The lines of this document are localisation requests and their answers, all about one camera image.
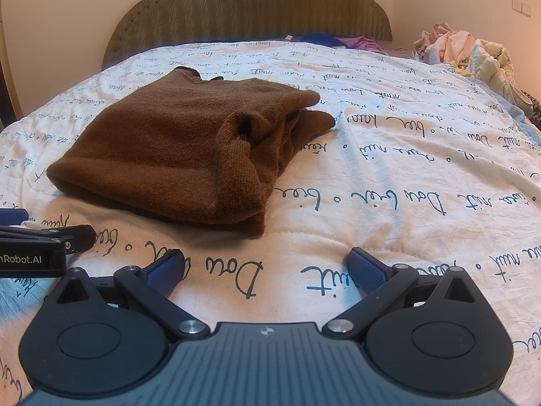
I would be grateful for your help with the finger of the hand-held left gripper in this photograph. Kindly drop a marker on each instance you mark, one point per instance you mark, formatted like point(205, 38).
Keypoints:
point(12, 216)
point(78, 237)

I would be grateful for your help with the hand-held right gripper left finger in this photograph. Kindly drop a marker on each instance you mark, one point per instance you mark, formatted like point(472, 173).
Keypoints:
point(162, 268)

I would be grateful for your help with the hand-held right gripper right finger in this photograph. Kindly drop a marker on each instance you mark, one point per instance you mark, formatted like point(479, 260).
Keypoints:
point(367, 268)

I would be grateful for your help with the brown knit sweater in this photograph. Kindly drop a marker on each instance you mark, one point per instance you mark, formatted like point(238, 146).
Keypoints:
point(169, 148)

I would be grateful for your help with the white script-printed blanket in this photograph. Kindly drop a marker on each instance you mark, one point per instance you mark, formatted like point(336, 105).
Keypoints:
point(401, 156)

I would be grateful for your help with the purple cloth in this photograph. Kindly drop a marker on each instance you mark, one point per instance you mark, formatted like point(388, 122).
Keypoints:
point(359, 43)

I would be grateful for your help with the dark patterned cloth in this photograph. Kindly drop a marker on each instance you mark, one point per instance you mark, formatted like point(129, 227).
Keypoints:
point(530, 105)

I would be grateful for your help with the blue cloth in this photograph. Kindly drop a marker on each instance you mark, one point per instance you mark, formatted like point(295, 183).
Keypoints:
point(321, 37)

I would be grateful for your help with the pale quilted jacket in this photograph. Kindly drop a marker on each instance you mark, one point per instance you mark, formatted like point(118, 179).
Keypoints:
point(490, 63)

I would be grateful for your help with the green upholstered headboard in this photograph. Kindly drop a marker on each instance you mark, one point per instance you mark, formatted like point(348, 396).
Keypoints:
point(253, 4)

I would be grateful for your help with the double wall switch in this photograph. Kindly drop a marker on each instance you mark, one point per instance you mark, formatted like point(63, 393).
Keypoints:
point(521, 7)

